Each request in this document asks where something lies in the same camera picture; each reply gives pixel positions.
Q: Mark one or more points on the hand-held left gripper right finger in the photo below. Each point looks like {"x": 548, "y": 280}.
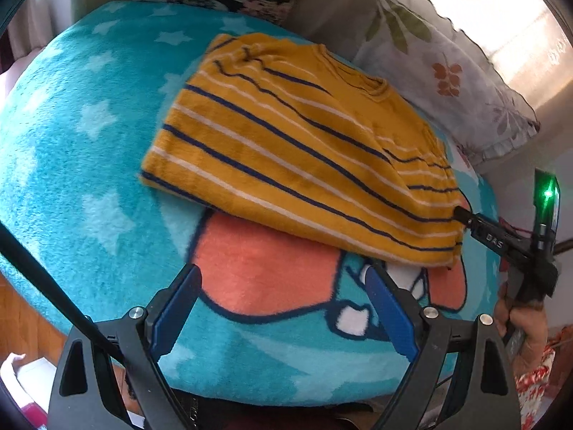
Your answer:
{"x": 391, "y": 313}

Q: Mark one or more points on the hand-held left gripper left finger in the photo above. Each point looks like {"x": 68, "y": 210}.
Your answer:
{"x": 172, "y": 318}

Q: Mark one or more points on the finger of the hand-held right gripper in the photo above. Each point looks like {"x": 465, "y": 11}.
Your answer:
{"x": 465, "y": 218}

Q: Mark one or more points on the yellow striped sweater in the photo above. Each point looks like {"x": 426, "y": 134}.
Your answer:
{"x": 291, "y": 143}

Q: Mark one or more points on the person's right hand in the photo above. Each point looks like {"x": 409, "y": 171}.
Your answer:
{"x": 532, "y": 331}

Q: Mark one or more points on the red floral garment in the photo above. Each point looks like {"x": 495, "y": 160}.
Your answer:
{"x": 535, "y": 398}

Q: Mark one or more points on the white leaf print pillow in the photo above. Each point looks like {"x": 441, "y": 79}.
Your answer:
{"x": 447, "y": 76}

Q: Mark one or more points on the white box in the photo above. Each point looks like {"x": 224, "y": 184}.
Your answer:
{"x": 27, "y": 380}

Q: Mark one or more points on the teal star print blanket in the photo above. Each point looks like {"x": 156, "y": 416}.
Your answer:
{"x": 89, "y": 165}

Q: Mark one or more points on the white curtain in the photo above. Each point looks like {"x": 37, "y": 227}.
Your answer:
{"x": 44, "y": 13}

